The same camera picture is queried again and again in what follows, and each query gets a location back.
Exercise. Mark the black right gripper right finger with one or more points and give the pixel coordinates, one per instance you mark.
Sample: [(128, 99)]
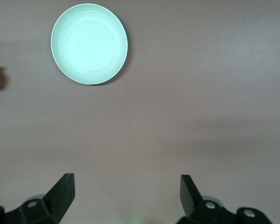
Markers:
[(200, 210)]

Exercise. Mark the brown table cover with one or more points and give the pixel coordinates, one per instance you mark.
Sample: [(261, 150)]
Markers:
[(154, 116)]

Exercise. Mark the pale green round plate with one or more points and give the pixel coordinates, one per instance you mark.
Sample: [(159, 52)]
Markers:
[(88, 44)]

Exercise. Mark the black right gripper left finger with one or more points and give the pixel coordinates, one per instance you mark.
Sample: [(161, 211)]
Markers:
[(37, 210)]

